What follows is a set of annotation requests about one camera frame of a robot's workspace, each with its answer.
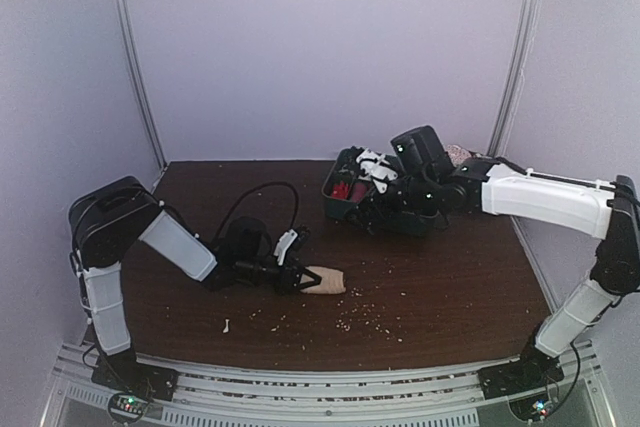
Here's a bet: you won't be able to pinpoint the beige striped sock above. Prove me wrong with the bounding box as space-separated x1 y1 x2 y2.
304 266 346 295

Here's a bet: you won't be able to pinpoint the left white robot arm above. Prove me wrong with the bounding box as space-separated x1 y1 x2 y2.
69 176 341 391

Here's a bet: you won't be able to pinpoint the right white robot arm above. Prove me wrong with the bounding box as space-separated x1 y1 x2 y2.
344 126 639 389

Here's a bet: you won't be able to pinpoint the red socks in box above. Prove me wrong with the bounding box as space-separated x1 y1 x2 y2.
331 181 352 201

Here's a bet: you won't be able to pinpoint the green divided storage box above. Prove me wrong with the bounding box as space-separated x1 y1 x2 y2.
321 146 440 237

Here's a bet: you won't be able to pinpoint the maroon rolled sock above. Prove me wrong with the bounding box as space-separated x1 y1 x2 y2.
349 182 369 203

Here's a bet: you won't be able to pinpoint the pink patterned bowl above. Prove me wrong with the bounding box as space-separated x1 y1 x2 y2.
445 144 474 167

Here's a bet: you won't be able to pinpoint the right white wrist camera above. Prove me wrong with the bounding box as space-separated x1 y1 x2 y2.
356 149 399 194

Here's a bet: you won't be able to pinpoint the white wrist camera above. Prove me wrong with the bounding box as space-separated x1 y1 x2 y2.
273 229 299 266
356 149 399 194

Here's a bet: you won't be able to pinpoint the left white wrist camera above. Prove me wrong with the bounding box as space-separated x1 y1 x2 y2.
273 229 299 266

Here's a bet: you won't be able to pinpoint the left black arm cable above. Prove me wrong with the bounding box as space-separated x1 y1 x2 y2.
212 181 301 243

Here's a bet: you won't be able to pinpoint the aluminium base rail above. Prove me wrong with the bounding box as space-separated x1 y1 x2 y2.
49 339 609 427

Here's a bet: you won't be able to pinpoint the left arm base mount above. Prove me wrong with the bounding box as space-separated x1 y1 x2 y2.
91 364 179 401

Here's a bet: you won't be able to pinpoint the right aluminium corner post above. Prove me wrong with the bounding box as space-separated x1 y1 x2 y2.
487 0 540 156

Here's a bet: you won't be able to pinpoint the aluminium corner post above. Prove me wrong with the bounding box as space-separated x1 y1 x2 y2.
114 0 168 171
487 0 540 156

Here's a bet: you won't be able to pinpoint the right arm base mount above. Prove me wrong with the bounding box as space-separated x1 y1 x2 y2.
477 359 564 400

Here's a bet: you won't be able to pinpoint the left aluminium corner post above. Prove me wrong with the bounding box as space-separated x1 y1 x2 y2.
114 0 168 171

